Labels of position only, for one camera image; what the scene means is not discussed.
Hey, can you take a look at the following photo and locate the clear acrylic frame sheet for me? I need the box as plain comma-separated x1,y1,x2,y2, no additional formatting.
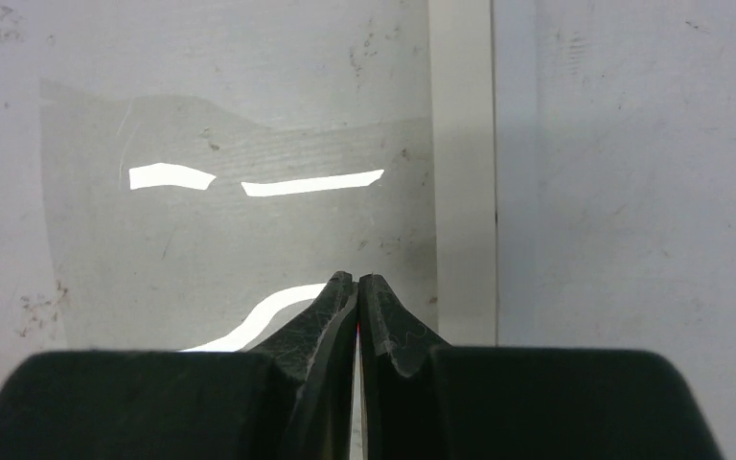
39,80,437,350

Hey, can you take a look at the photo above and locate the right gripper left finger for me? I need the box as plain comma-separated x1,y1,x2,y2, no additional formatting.
0,271,357,459

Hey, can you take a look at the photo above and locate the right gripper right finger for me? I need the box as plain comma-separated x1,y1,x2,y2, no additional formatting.
357,275,722,459

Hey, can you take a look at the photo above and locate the white paper mat border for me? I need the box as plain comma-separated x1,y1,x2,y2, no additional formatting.
428,1,497,346

